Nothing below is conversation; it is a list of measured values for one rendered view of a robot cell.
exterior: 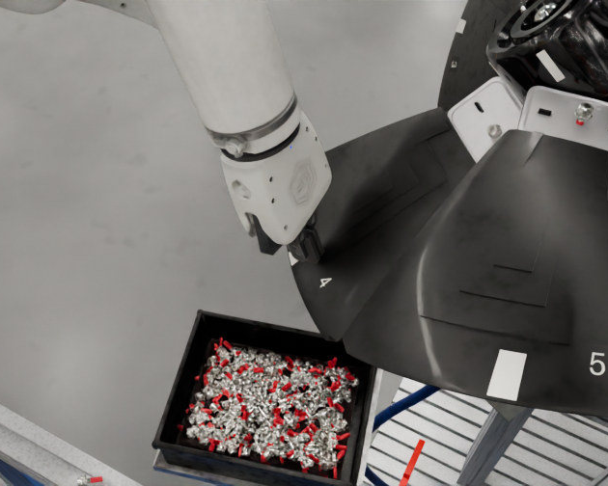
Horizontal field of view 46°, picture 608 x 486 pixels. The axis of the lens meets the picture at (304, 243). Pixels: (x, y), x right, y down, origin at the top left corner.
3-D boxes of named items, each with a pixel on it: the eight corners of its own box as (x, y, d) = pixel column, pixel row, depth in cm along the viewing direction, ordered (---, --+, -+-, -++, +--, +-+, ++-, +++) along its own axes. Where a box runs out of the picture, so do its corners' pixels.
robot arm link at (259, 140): (260, 144, 57) (271, 171, 59) (311, 75, 61) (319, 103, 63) (179, 131, 61) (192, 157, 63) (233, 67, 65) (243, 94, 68)
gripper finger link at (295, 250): (289, 239, 69) (307, 282, 73) (304, 215, 70) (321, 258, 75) (262, 232, 70) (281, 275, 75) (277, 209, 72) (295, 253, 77)
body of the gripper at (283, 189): (261, 166, 58) (297, 255, 66) (317, 88, 63) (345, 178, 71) (189, 153, 62) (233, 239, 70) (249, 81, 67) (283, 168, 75)
